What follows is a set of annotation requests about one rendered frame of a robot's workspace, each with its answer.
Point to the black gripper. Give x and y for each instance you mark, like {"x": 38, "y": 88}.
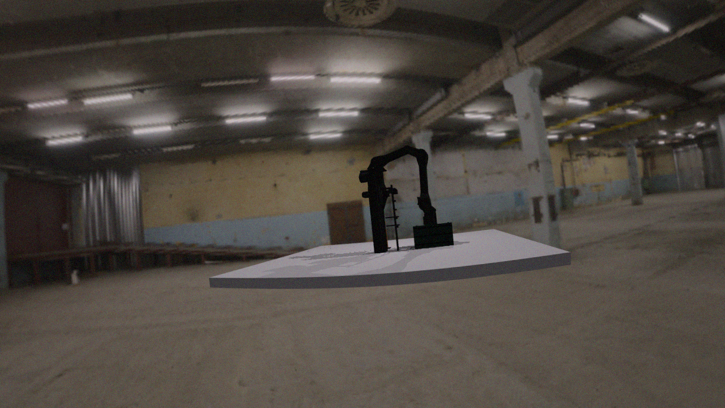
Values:
{"x": 386, "y": 193}

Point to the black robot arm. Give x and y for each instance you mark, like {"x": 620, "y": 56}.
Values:
{"x": 376, "y": 169}

